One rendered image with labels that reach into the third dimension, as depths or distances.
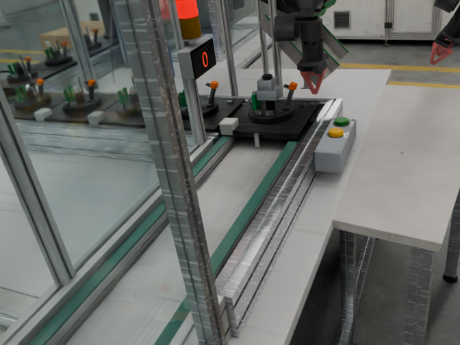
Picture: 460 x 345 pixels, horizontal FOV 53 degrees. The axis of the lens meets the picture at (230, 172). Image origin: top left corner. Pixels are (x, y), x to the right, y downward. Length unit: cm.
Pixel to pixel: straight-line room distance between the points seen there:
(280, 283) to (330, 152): 39
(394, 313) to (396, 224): 102
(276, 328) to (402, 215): 43
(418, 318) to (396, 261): 108
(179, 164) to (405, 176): 87
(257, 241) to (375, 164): 54
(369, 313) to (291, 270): 112
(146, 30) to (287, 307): 62
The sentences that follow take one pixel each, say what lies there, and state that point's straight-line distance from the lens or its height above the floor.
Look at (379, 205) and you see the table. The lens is 117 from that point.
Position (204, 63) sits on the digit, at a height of 119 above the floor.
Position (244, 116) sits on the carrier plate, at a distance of 143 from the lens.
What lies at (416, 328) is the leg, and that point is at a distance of 129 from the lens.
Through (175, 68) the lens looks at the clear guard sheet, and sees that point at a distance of 119.
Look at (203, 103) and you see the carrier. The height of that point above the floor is 99.
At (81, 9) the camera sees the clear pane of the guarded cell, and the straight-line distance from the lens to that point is 41.
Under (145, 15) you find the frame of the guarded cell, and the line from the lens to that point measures 46.
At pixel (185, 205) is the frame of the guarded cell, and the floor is 124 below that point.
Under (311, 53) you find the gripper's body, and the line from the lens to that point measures 128.
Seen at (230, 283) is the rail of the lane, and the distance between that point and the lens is 83.
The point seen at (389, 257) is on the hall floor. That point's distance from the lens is 234.
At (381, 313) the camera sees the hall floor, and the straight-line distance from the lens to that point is 209.
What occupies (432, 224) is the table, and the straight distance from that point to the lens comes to 112.
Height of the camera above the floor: 152
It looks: 29 degrees down
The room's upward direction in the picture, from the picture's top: 9 degrees counter-clockwise
